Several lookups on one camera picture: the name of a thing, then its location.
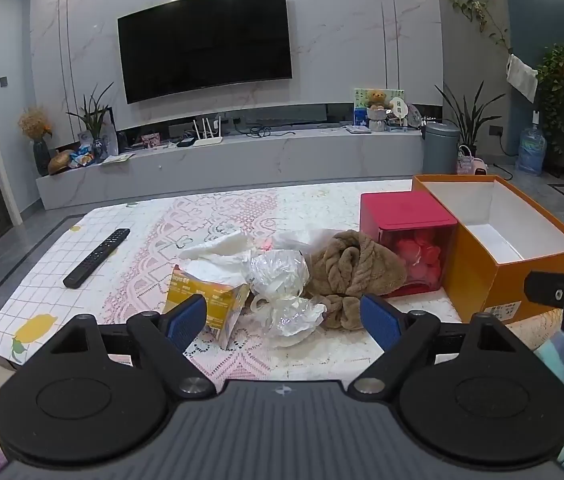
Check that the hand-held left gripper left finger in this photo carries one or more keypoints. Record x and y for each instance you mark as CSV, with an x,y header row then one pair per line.
x,y
187,322

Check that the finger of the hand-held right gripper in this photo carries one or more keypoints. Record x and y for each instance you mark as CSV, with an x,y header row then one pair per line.
x,y
544,287

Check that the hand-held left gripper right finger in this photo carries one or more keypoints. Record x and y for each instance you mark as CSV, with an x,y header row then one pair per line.
x,y
382,322

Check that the yellow tissue pack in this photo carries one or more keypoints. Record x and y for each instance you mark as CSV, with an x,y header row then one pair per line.
x,y
224,305

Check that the orange cardboard box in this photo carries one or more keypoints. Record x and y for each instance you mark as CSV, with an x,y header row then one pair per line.
x,y
487,280

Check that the brown fluffy towel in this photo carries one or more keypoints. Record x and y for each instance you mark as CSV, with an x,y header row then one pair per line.
x,y
357,265

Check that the clear crinkled plastic bag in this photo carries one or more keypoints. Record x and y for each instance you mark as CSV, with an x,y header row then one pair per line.
x,y
277,270

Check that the black remote control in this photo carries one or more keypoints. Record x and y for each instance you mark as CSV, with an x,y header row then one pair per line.
x,y
97,257

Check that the red storage box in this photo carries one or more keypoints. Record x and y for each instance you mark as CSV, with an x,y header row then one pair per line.
x,y
402,210

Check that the blue water bottle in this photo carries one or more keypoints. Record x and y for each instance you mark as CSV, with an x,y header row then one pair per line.
x,y
532,152

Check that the pink space heater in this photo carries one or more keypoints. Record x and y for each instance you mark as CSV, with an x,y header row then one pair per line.
x,y
480,167

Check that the pink woven basket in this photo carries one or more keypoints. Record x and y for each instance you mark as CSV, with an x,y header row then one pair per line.
x,y
466,164

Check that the grey trash can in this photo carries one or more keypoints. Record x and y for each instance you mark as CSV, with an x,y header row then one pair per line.
x,y
440,150

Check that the marble television cabinet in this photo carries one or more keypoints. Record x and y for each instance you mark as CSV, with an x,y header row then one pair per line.
x,y
262,160

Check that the white router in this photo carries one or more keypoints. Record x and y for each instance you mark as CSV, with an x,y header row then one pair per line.
x,y
201,140

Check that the tall potted floor plant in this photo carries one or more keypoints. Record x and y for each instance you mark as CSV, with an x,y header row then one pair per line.
x,y
467,120

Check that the snack bag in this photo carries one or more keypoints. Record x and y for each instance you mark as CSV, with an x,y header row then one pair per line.
x,y
82,156

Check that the golden gourd ornament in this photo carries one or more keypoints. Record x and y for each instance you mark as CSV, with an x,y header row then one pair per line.
x,y
59,161

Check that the white hanging towel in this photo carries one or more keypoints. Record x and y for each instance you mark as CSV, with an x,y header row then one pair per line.
x,y
522,76

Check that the bushy green cabinet plant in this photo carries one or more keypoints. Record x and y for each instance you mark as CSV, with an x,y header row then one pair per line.
x,y
554,75

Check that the round paper fan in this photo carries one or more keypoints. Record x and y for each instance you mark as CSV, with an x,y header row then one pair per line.
x,y
398,107

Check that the green plant in vase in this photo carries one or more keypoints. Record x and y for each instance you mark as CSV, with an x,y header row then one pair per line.
x,y
94,120

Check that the brown teddy bear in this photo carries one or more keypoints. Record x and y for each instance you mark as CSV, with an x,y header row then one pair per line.
x,y
376,99

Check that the dried flowers in vase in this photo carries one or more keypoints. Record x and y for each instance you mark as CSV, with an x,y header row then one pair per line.
x,y
34,125

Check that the black flat television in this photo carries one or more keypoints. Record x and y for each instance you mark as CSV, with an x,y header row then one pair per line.
x,y
204,42

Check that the hanging vine plant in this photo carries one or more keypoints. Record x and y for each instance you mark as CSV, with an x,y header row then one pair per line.
x,y
477,10

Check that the wall socket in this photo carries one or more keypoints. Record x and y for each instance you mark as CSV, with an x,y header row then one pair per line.
x,y
496,131

